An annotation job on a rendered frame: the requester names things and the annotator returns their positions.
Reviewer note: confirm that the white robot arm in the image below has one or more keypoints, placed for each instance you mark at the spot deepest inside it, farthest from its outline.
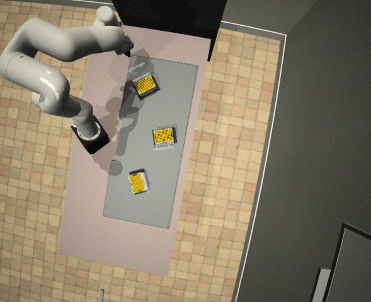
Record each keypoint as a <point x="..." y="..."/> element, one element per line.
<point x="17" y="63"/>

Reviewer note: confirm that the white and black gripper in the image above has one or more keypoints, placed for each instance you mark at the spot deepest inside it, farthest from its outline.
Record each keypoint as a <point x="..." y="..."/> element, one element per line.
<point x="127" y="47"/>

